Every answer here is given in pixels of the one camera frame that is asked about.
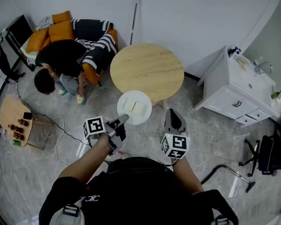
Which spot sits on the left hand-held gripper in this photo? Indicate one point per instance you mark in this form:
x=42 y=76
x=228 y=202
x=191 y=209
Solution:
x=93 y=126

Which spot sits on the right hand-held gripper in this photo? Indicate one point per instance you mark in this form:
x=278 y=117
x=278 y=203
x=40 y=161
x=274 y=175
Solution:
x=176 y=144

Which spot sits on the white plate of food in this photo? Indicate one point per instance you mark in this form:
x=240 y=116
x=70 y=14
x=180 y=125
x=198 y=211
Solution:
x=137 y=107

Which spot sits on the person's right forearm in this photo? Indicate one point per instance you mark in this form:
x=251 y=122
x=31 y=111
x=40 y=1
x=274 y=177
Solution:
x=186 y=174

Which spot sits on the person's left forearm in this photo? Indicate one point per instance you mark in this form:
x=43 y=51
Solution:
x=86 y=160

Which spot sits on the round wooden table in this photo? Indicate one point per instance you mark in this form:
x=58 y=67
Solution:
x=146 y=69

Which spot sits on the white vanity cabinet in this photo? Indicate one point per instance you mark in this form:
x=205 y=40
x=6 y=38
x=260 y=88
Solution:
x=238 y=95

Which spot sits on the person's black clothing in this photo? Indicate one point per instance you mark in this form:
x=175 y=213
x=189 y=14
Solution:
x=135 y=193

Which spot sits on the black white striped blanket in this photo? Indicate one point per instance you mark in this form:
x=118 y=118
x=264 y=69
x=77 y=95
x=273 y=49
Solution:
x=97 y=46

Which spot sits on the black box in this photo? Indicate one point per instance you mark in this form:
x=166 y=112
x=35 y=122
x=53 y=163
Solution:
x=27 y=115

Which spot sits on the black office chair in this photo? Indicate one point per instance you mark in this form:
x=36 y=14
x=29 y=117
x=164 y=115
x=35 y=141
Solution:
x=267 y=153

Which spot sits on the dark red bottle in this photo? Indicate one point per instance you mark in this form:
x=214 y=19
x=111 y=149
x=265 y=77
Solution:
x=23 y=122
x=16 y=128
x=18 y=136

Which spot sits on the chrome faucet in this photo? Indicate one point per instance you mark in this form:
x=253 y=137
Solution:
x=263 y=67

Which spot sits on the grey pole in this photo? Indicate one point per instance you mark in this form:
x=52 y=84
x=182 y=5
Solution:
x=135 y=15

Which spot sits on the green bottle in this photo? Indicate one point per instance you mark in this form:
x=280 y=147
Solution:
x=276 y=94

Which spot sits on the orange armchair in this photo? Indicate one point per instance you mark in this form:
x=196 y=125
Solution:
x=58 y=33

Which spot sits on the green can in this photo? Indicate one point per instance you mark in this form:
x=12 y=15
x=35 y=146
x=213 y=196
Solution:
x=17 y=143

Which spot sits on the small wooden side table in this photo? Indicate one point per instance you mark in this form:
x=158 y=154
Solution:
x=12 y=116

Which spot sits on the grey cloth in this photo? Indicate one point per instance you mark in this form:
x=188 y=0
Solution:
x=45 y=23

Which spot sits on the black cabinet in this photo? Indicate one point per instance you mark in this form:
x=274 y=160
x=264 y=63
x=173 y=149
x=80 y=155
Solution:
x=17 y=35

